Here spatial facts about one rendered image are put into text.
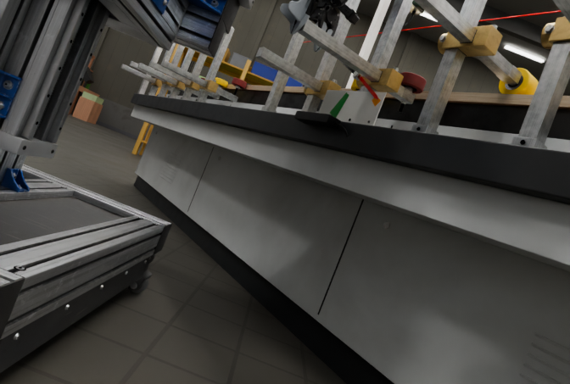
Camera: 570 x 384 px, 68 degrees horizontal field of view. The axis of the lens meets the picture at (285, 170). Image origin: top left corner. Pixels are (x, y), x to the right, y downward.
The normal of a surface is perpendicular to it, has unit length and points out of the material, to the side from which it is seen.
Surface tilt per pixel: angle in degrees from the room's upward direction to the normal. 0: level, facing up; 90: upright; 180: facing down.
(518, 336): 90
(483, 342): 90
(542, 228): 90
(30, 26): 90
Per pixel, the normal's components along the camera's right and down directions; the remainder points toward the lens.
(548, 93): -0.77, -0.33
